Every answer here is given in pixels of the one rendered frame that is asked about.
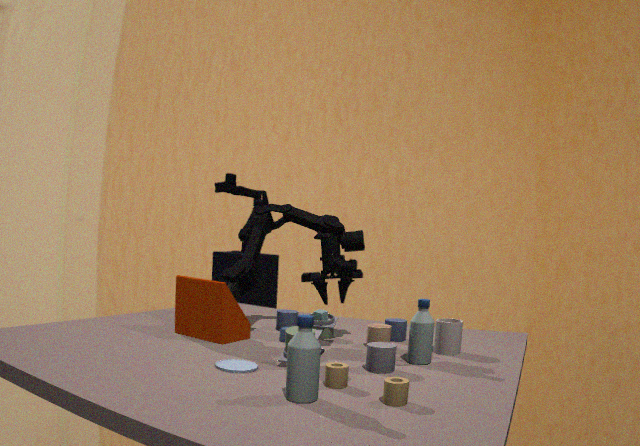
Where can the white round dish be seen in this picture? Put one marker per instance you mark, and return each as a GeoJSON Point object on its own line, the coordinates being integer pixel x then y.
{"type": "Point", "coordinates": [236, 366]}

